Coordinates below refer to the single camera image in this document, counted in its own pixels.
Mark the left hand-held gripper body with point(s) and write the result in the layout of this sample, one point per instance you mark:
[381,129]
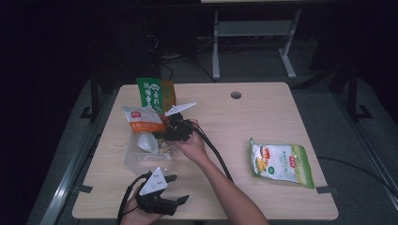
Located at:
[155,187]

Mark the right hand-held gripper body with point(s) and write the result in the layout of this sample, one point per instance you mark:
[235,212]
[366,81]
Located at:
[180,129]

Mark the orange white clear packet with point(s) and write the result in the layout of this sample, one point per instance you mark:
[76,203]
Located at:
[142,120]

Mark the clear plastic bag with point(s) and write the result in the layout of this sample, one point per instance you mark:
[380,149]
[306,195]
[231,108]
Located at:
[147,161]

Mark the green and gold food packet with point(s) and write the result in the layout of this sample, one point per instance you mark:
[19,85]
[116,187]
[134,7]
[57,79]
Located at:
[153,92]

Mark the person's right hand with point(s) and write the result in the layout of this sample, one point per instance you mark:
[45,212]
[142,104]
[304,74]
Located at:
[194,148]

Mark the person's left hand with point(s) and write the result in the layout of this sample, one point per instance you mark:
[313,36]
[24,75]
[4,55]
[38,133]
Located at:
[134,217]

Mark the black tape piece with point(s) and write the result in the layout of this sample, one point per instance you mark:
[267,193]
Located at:
[85,189]
[324,189]

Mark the black metal stand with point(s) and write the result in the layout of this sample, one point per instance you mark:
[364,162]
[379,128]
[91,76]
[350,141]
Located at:
[94,97]
[353,93]

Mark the white green corn packet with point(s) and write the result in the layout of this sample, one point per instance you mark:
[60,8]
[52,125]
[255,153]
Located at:
[281,162]

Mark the white metal stand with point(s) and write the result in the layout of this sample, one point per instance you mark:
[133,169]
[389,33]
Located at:
[253,28]

